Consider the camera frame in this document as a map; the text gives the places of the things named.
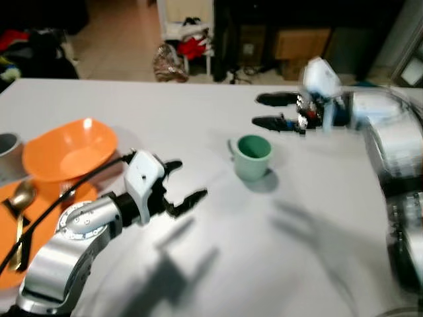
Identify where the grey framed panel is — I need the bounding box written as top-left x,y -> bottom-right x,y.
395,55 -> 423,88

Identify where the patterned bag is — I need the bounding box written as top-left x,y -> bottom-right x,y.
153,42 -> 190,84

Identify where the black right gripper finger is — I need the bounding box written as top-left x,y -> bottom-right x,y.
252,116 -> 301,133
256,92 -> 302,108

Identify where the red cloth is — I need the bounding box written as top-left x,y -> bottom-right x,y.
176,36 -> 210,61

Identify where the brown cardboard box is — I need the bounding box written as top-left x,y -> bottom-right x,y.
274,28 -> 332,62

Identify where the metal fork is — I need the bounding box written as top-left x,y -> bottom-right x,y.
59,183 -> 78,201

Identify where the orange bowl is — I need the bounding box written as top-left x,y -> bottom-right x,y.
22,118 -> 119,184

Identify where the dark wooden cabinet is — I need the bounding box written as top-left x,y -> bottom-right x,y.
215,0 -> 405,75

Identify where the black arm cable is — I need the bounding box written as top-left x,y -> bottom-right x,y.
0,154 -> 135,273
394,88 -> 423,126

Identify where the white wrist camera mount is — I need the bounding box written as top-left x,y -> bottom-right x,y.
302,57 -> 345,133
124,150 -> 165,207

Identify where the green cup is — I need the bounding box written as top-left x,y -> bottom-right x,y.
228,134 -> 274,183

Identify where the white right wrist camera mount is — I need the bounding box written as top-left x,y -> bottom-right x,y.
302,57 -> 345,133

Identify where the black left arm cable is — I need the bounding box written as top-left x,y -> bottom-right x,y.
0,154 -> 135,273

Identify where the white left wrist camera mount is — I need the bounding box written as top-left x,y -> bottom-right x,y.
124,150 -> 165,207

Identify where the black bag pile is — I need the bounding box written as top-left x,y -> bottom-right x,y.
0,28 -> 81,83

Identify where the grey enamel mug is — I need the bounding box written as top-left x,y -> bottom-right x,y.
0,133 -> 25,184

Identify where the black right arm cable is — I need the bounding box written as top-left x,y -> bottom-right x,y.
394,88 -> 423,126

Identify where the orange plate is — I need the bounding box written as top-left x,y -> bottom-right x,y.
0,177 -> 101,291

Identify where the metal spoon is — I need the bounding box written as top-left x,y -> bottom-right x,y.
7,181 -> 38,273

